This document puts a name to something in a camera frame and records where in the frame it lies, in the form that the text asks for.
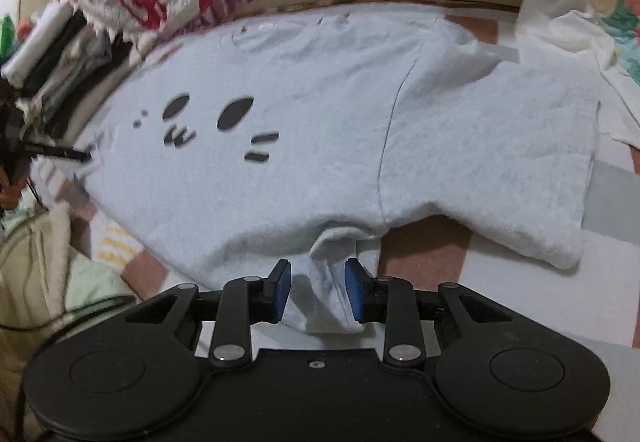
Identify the cream blanket at left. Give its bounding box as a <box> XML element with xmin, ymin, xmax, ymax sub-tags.
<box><xmin>0</xmin><ymin>201</ymin><xmax>137</xmax><ymax>442</ymax></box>

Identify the light blue printed t-shirt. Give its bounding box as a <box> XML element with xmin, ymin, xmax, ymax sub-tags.
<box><xmin>77</xmin><ymin>13</ymin><xmax>598</xmax><ymax>334</ymax></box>

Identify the stack of folded clothes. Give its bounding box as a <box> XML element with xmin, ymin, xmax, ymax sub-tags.
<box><xmin>1</xmin><ymin>2</ymin><xmax>134</xmax><ymax>144</ymax></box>

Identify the white crumpled garment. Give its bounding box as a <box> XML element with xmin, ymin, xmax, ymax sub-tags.
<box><xmin>515</xmin><ymin>0</ymin><xmax>639</xmax><ymax>147</ymax></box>

